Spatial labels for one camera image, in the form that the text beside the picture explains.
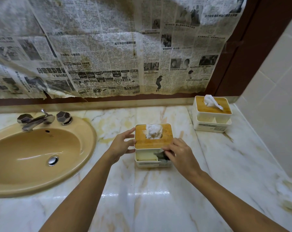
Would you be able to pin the person's right hand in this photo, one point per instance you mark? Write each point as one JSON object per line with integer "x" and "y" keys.
{"x": 182, "y": 159}

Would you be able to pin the person's left hand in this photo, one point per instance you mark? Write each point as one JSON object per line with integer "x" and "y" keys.
{"x": 118, "y": 148}

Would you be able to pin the person's right fingers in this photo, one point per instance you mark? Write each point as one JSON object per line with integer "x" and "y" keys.
{"x": 170, "y": 148}

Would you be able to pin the person's left thumb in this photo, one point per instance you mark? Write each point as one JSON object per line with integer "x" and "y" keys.
{"x": 131, "y": 151}

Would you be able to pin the person's left middle finger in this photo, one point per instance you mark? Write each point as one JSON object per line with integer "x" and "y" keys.
{"x": 127, "y": 132}

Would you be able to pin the grey cloth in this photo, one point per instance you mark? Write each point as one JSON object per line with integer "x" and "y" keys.
{"x": 161, "y": 157}

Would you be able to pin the white tissue box bamboo lid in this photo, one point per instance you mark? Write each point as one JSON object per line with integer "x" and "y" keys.
{"x": 142, "y": 142}
{"x": 208, "y": 120}

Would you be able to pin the person's right forearm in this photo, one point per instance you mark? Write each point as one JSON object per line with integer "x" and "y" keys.
{"x": 233, "y": 205}

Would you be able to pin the person's left forearm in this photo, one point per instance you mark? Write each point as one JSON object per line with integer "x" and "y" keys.
{"x": 83, "y": 193}

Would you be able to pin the white crumpled tissue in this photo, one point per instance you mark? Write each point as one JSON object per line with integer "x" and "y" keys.
{"x": 211, "y": 101}
{"x": 154, "y": 130}

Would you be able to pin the silver sink drain stopper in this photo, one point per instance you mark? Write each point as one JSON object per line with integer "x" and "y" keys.
{"x": 53, "y": 160}

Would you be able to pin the silver faucet spout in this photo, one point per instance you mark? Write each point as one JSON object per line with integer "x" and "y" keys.
{"x": 37, "y": 122}

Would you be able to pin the yellowed newspaper sheet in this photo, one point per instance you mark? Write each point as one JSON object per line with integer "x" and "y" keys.
{"x": 95, "y": 45}
{"x": 184, "y": 50}
{"x": 22, "y": 70}
{"x": 13, "y": 14}

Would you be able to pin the beige oval sink basin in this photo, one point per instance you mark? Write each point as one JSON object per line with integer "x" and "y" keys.
{"x": 20, "y": 152}

